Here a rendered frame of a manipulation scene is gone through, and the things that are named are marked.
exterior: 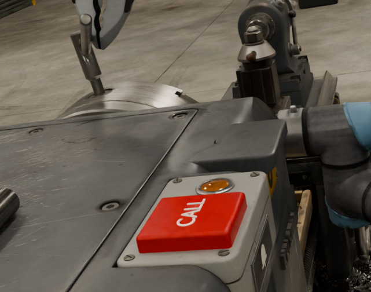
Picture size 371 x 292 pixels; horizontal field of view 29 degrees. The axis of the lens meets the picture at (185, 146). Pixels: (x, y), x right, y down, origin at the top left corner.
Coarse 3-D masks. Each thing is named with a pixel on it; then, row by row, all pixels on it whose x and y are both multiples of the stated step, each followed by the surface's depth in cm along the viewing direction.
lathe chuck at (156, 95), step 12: (120, 84) 98; (132, 84) 97; (144, 84) 97; (156, 84) 97; (84, 96) 100; (108, 96) 93; (120, 96) 92; (132, 96) 92; (144, 96) 92; (156, 96) 93; (168, 96) 94; (72, 108) 93
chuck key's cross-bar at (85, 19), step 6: (84, 18) 70; (90, 18) 70; (84, 24) 70; (90, 24) 71; (84, 30) 73; (90, 30) 74; (84, 36) 77; (90, 36) 78; (84, 42) 80; (90, 42) 82; (84, 48) 84; (90, 48) 86
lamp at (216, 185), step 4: (212, 180) 53; (216, 180) 53; (220, 180) 53; (224, 180) 53; (204, 184) 53; (208, 184) 52; (212, 184) 52; (216, 184) 52; (220, 184) 52; (224, 184) 52; (228, 184) 52; (204, 188) 52; (208, 188) 52; (212, 188) 52; (216, 188) 52; (220, 188) 52
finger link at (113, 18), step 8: (112, 0) 78; (120, 0) 77; (112, 8) 78; (120, 8) 78; (104, 16) 79; (112, 16) 78; (120, 16) 78; (104, 24) 79; (112, 24) 79; (120, 24) 79; (104, 32) 79; (112, 32) 79; (104, 40) 80; (112, 40) 80; (104, 48) 81
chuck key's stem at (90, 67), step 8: (72, 40) 93; (80, 40) 92; (80, 56) 93; (88, 56) 93; (80, 64) 94; (88, 64) 93; (96, 64) 94; (88, 72) 94; (96, 72) 94; (96, 80) 94; (96, 88) 95; (96, 96) 95
